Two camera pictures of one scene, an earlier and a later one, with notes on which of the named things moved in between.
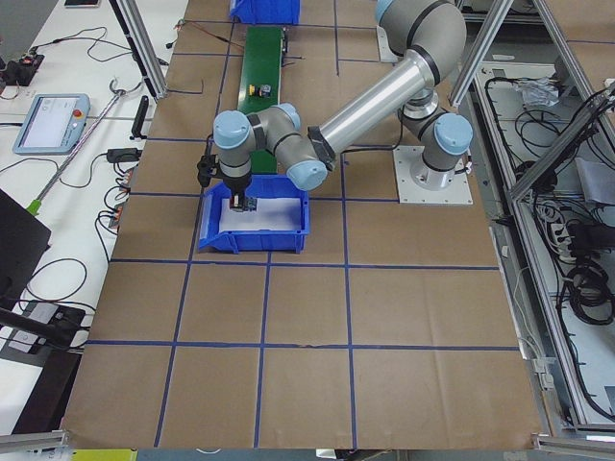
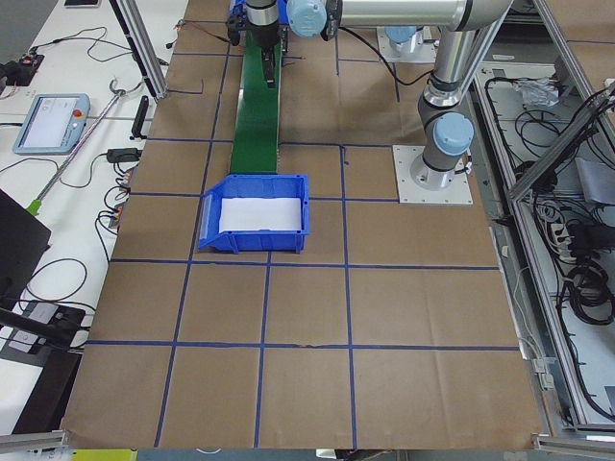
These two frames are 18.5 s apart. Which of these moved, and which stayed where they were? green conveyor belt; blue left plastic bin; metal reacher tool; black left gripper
Moved: black left gripper
Stayed: blue left plastic bin; metal reacher tool; green conveyor belt
